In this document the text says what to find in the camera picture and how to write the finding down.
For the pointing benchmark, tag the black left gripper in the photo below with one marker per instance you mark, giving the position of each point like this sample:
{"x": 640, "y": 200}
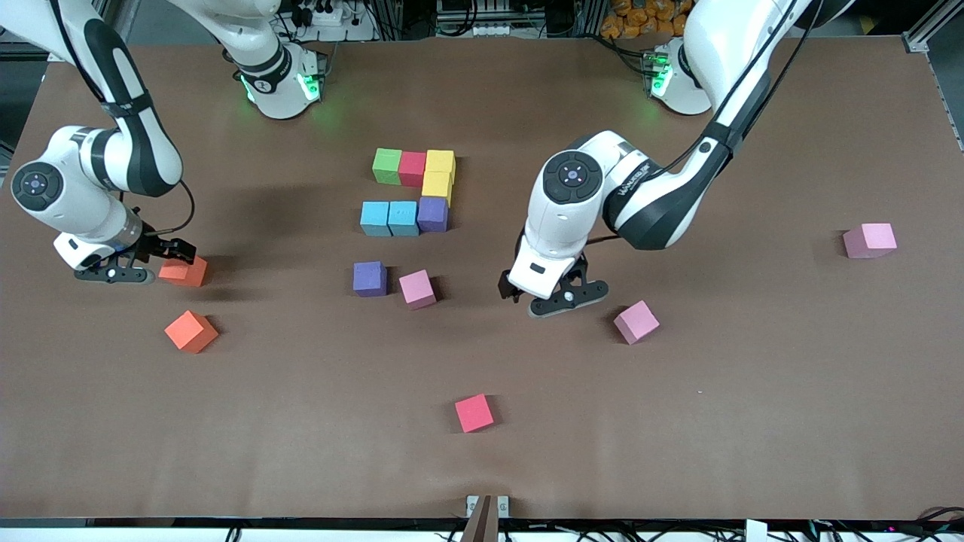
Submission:
{"x": 514, "y": 291}

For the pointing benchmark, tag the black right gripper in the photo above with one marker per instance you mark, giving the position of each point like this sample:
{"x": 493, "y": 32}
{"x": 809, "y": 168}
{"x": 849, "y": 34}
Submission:
{"x": 161, "y": 247}

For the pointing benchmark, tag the pink foam cube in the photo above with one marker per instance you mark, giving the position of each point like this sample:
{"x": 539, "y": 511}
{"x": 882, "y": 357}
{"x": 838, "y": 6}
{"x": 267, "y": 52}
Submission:
{"x": 870, "y": 240}
{"x": 417, "y": 289}
{"x": 636, "y": 321}

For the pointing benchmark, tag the purple foam cube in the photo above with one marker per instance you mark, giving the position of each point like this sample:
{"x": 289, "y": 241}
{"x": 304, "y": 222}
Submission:
{"x": 370, "y": 278}
{"x": 433, "y": 214}

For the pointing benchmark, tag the yellow foam cube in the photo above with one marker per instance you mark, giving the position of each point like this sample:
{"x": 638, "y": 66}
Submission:
{"x": 441, "y": 161}
{"x": 438, "y": 187}

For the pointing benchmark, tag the blue foam cube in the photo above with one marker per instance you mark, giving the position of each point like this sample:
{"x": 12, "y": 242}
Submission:
{"x": 375, "y": 218}
{"x": 404, "y": 218}

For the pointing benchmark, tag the red foam cube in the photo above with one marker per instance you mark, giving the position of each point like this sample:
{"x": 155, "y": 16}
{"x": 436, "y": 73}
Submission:
{"x": 413, "y": 168}
{"x": 474, "y": 412}

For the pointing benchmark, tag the green foam cube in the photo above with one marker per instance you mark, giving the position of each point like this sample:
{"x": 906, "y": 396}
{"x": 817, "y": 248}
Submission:
{"x": 388, "y": 166}

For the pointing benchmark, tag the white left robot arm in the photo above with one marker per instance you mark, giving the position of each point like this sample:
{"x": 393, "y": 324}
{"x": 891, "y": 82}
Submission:
{"x": 561, "y": 226}

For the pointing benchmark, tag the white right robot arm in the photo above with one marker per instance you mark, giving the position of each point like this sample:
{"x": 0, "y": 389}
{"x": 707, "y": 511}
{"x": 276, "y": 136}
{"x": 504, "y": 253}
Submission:
{"x": 71, "y": 203}

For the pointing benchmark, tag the orange foam cube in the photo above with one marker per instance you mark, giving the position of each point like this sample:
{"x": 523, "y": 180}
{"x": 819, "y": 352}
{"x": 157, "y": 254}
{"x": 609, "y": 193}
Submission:
{"x": 191, "y": 331}
{"x": 184, "y": 275}

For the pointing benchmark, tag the brown table cover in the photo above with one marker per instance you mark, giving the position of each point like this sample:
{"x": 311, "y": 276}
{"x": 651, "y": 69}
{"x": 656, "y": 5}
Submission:
{"x": 678, "y": 414}

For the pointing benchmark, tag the grey electronics rack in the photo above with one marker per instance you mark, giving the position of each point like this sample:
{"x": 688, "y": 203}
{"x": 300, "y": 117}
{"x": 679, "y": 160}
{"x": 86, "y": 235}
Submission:
{"x": 489, "y": 30}

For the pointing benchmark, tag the white power strip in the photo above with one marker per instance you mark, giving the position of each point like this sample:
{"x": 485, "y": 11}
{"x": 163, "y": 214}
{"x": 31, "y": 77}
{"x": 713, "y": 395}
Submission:
{"x": 354, "y": 31}

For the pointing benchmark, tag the orange snack bag pile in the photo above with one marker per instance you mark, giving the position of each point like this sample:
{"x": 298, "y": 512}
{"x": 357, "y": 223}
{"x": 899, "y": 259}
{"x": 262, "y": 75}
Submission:
{"x": 640, "y": 19}

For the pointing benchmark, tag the small white box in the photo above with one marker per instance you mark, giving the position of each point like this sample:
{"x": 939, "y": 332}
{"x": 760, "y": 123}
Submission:
{"x": 755, "y": 531}

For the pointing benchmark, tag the small metal bracket plate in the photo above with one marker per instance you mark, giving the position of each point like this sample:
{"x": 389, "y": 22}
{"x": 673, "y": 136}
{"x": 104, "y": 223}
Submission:
{"x": 504, "y": 506}

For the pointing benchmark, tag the brown camera pole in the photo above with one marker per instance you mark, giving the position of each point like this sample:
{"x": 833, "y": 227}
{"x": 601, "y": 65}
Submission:
{"x": 482, "y": 527}

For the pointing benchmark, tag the aluminium frame post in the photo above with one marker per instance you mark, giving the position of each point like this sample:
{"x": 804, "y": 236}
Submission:
{"x": 917, "y": 43}

